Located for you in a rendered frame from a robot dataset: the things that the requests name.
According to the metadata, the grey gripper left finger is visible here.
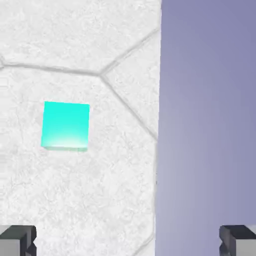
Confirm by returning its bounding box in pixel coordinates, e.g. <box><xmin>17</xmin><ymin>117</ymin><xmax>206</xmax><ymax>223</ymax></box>
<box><xmin>0</xmin><ymin>225</ymin><xmax>38</xmax><ymax>256</ymax></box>

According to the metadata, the small cyan cube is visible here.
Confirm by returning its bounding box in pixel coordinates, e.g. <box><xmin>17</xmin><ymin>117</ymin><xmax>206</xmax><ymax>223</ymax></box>
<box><xmin>40</xmin><ymin>100</ymin><xmax>91</xmax><ymax>153</ymax></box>

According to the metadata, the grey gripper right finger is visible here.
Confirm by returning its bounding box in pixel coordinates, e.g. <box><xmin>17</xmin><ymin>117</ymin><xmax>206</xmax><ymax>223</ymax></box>
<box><xmin>218</xmin><ymin>224</ymin><xmax>256</xmax><ymax>256</ymax></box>

